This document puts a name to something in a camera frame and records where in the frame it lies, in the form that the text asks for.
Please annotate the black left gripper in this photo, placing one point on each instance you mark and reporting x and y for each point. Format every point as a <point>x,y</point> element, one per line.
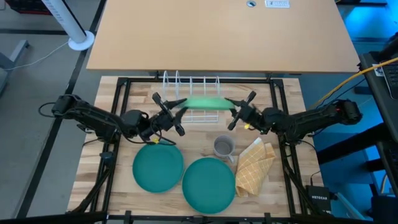
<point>161,120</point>

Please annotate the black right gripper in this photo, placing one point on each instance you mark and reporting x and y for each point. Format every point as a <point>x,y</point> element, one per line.
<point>250,115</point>

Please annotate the light green plate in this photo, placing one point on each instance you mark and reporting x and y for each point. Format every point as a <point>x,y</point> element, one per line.
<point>208,103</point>

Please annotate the dark teal plate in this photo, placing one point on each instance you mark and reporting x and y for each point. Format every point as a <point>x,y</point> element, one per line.
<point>208,186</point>
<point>158,168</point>

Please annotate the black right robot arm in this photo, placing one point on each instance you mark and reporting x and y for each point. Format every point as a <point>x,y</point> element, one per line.
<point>304,119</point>

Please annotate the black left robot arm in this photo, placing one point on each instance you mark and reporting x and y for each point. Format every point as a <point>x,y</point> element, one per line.
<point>93,116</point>

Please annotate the grey mug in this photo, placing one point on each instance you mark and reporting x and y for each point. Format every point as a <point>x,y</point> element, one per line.
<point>224,147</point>

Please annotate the yellow checked cloth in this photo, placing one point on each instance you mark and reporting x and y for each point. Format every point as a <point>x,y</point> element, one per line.
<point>252,169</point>

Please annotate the large beige desk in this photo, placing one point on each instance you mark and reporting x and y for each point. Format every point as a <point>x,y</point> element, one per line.
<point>224,37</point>

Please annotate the white power strip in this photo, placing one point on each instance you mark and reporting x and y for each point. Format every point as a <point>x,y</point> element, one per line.
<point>277,3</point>

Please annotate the black slanted table strut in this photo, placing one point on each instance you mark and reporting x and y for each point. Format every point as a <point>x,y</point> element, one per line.
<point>348,145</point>

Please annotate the white tower fan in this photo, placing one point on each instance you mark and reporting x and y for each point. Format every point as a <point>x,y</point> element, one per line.
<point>73,25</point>

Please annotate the black laptop keyboard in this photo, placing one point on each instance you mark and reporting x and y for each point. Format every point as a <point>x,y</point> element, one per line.
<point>391,79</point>

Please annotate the grey furniture leg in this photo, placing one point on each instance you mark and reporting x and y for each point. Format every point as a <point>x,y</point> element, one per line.
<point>12,57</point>

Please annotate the dark red crate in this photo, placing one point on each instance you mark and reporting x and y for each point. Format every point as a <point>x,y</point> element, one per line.
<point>21,7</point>

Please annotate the black metal frame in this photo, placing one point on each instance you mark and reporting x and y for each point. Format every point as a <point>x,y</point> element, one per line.
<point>122,93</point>

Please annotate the black Netgear network switch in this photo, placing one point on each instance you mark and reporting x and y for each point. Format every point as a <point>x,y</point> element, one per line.
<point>318,198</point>

